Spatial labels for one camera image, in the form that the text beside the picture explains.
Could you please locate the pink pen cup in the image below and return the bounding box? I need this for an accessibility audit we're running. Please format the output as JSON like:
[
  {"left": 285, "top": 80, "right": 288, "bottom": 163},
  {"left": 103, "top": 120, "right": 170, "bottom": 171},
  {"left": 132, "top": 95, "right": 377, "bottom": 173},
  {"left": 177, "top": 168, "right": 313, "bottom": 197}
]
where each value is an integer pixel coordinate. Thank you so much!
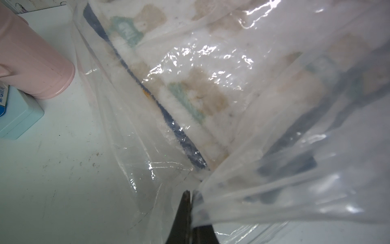
[{"left": 1, "top": 4, "right": 75, "bottom": 99}]

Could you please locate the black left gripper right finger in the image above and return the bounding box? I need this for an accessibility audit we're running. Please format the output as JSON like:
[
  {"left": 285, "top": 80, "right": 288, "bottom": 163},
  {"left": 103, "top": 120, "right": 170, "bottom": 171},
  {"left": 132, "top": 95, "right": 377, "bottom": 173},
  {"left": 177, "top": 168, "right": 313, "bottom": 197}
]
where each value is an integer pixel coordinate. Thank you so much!
[{"left": 192, "top": 192, "right": 219, "bottom": 244}]

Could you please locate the white patterned folded blanket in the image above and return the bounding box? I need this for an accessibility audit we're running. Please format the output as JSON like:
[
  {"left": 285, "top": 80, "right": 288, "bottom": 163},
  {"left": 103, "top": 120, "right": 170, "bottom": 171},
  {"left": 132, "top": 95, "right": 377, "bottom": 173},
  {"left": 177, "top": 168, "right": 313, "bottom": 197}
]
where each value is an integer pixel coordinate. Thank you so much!
[{"left": 79, "top": 1, "right": 390, "bottom": 170}]

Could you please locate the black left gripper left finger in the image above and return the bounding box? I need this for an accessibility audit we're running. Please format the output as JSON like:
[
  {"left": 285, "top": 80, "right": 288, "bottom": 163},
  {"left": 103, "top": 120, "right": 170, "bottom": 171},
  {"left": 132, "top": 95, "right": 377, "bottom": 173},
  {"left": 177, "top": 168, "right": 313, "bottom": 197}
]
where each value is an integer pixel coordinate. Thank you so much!
[{"left": 166, "top": 191, "right": 192, "bottom": 244}]

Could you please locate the light blue box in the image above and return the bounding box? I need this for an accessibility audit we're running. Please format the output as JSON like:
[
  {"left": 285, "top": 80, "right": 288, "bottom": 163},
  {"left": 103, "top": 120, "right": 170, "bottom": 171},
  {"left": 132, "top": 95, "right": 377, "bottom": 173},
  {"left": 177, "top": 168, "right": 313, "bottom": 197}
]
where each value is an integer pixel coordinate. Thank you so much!
[{"left": 1, "top": 82, "right": 44, "bottom": 140}]

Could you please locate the clear plastic vacuum bag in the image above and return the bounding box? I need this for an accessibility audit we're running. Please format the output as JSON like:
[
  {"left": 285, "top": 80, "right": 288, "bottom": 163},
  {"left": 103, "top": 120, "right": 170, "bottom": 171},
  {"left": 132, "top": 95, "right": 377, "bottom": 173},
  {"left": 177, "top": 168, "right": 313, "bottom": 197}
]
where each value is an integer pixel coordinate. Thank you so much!
[{"left": 70, "top": 1, "right": 390, "bottom": 244}]

